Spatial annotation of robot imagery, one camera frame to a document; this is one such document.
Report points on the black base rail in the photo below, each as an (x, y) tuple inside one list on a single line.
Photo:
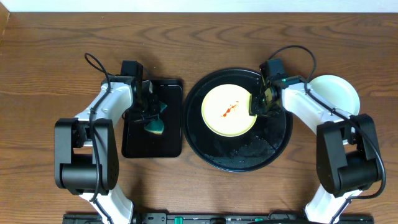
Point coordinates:
[(163, 218)]

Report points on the yellow plate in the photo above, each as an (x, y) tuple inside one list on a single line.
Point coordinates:
[(225, 110)]

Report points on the mint plate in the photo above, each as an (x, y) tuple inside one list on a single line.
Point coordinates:
[(338, 92)]

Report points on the green yellow sponge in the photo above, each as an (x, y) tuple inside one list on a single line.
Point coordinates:
[(156, 126)]

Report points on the black round tray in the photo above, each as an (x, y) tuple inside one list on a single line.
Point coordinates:
[(253, 150)]

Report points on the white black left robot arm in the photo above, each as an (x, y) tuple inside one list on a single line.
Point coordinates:
[(86, 157)]

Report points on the black rectangular tray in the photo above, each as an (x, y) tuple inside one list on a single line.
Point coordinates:
[(138, 143)]

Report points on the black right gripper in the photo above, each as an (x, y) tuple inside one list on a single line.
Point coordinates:
[(254, 108)]

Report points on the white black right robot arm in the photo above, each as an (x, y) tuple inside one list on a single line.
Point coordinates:
[(349, 163)]

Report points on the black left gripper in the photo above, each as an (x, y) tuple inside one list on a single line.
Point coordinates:
[(149, 109)]

